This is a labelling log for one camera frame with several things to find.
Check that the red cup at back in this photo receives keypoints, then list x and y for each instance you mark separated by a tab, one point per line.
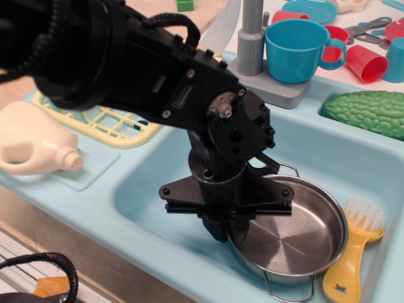
287	15

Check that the yellow dish brush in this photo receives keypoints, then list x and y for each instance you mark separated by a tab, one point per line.
341	282

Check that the red item at right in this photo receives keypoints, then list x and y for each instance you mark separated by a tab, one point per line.
395	30

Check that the cream toy item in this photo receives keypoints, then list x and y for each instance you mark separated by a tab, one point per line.
344	6

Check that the pale yellow drying rack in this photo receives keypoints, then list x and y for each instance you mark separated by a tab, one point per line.
112	127

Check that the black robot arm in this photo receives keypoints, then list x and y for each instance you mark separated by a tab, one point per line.
87	53

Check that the red plastic cup lying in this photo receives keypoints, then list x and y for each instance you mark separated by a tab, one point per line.
365	64

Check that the orange tape piece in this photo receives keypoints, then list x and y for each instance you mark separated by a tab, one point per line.
49	286

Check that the white plastic toy knife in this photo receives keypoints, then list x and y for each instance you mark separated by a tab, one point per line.
221	30

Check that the blue plastic plate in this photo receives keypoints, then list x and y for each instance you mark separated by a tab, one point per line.
322	12

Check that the stainless steel pot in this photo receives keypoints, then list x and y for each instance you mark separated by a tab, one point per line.
294	251

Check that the grey toy faucet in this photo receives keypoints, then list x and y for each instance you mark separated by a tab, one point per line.
250	66

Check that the red cup behind blue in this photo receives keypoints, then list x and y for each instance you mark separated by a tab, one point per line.
332	53

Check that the grey toy utensil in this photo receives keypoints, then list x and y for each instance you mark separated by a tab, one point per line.
370	32

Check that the blue cup at right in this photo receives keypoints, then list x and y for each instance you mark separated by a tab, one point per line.
394	56

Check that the cream plastic jug bottle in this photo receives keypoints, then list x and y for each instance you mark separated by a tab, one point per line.
33	142

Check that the green bumpy toy gourd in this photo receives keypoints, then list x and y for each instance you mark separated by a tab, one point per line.
380	112

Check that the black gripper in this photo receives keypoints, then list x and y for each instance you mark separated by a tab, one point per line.
239	199

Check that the green toy block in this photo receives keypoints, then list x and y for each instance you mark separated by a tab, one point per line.
185	5

